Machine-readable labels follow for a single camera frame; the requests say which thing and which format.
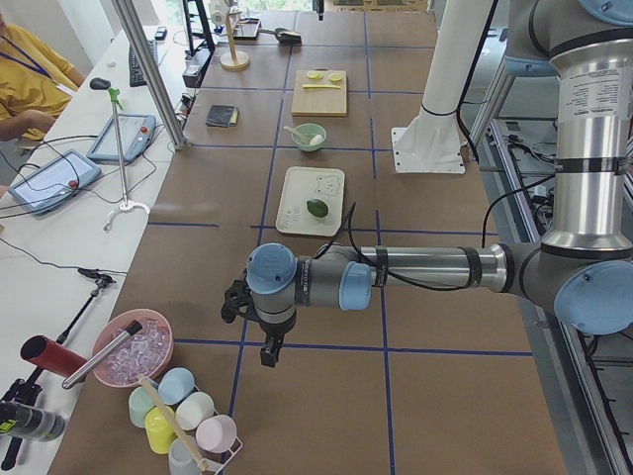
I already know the blue teach pendant far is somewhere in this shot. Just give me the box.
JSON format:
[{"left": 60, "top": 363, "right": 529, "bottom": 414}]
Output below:
[{"left": 86, "top": 114, "right": 157, "bottom": 164}]

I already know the wooden mug tree stand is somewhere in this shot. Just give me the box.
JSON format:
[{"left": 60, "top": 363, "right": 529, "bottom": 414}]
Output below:
[{"left": 210, "top": 0, "right": 250, "bottom": 71}]

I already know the black keyboard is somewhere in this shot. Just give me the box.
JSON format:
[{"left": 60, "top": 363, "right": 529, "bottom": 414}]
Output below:
[{"left": 128, "top": 40, "right": 158, "bottom": 87}]

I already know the pink bowl of ice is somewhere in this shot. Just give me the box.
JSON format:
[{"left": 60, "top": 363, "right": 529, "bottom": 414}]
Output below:
[{"left": 93, "top": 309, "right": 174, "bottom": 388}]

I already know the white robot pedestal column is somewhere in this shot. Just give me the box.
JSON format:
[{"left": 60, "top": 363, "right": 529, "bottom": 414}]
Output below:
[{"left": 392, "top": 0, "right": 497, "bottom": 174}]

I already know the bamboo cutting board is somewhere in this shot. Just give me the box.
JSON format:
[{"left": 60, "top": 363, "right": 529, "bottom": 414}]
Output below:
[{"left": 291, "top": 69, "right": 348, "bottom": 117}]

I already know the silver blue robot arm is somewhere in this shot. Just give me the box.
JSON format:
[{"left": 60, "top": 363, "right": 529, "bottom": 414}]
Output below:
[{"left": 244, "top": 1, "right": 632, "bottom": 367}]

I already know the pink cup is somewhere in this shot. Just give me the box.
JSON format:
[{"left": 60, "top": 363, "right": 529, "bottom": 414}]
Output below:
[{"left": 196, "top": 415, "right": 237, "bottom": 453}]

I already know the blue teach pendant near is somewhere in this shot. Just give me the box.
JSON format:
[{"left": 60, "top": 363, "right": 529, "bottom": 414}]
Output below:
[{"left": 8, "top": 149, "right": 102, "bottom": 215}]

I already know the grey yellow sponge cloth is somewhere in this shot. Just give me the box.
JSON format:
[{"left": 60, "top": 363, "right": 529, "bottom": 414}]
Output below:
[{"left": 205, "top": 105, "right": 239, "bottom": 128}]

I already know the grey cup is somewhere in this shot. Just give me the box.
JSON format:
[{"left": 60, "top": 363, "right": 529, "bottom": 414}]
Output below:
[{"left": 168, "top": 438, "right": 202, "bottom": 475}]

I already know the metal ice scoop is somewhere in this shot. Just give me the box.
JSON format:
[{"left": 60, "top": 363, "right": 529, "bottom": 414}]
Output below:
[{"left": 258, "top": 28, "right": 302, "bottom": 46}]

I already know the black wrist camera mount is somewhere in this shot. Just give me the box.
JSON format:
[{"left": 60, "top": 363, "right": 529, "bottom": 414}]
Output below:
[{"left": 221, "top": 279, "right": 257, "bottom": 324}]

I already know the aluminium frame post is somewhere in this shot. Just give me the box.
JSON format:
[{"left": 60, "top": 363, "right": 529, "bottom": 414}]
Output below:
[{"left": 112, "top": 0, "right": 186, "bottom": 150}]

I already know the light green cup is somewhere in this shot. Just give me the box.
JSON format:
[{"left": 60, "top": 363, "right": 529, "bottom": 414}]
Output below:
[{"left": 128, "top": 386, "right": 155, "bottom": 428}]

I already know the steel tube in bowl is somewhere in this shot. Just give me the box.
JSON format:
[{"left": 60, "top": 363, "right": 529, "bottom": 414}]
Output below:
[{"left": 61, "top": 320, "right": 142, "bottom": 390}]

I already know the cream bear tray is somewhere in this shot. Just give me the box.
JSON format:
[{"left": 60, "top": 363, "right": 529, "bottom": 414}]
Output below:
[{"left": 275, "top": 166, "right": 345, "bottom": 238}]

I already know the wooden stick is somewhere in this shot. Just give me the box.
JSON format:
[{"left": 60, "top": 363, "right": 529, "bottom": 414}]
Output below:
[{"left": 137, "top": 375, "right": 212, "bottom": 473}]

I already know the white cup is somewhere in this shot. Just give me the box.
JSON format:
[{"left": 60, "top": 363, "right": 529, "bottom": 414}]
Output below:
[{"left": 175, "top": 391, "right": 215, "bottom": 430}]

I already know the person in yellow shirt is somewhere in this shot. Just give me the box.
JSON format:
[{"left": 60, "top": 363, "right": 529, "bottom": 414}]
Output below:
[{"left": 1, "top": 20, "right": 85, "bottom": 142}]

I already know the yellow plastic knife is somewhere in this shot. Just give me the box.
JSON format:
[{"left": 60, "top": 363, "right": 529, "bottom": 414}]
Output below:
[{"left": 302, "top": 83, "right": 341, "bottom": 90}]

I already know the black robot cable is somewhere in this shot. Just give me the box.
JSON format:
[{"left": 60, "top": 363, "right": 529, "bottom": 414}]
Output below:
[{"left": 314, "top": 201, "right": 560, "bottom": 291}]

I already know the green lime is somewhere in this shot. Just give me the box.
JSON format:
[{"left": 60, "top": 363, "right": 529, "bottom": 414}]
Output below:
[{"left": 306, "top": 198, "right": 329, "bottom": 219}]

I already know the blue teach pendant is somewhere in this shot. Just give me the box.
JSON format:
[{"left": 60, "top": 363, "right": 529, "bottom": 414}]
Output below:
[
  {"left": 86, "top": 114, "right": 157, "bottom": 164},
  {"left": 8, "top": 149, "right": 102, "bottom": 215}
]

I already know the wire cup rack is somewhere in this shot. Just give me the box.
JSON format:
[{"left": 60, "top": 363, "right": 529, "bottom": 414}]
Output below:
[{"left": 142, "top": 380, "right": 244, "bottom": 475}]

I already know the light green bowl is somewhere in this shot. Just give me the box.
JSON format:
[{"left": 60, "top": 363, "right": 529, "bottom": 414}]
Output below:
[{"left": 291, "top": 123, "right": 327, "bottom": 152}]

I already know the blue cup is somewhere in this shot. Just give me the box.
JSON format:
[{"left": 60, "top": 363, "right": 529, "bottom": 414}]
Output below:
[{"left": 158, "top": 367, "right": 195, "bottom": 405}]

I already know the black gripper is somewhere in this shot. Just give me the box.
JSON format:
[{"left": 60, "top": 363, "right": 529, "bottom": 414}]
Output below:
[{"left": 259, "top": 316, "right": 296, "bottom": 367}]

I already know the yellow cup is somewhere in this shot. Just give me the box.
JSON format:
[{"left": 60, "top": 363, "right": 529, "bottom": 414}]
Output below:
[{"left": 144, "top": 407, "right": 177, "bottom": 455}]

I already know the beige ceramic spoon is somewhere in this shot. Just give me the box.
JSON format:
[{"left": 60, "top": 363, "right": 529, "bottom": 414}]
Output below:
[{"left": 283, "top": 126, "right": 311, "bottom": 144}]

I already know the black mini tripod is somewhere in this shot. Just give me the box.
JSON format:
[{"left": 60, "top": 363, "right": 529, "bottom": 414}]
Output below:
[{"left": 0, "top": 266, "right": 118, "bottom": 469}]

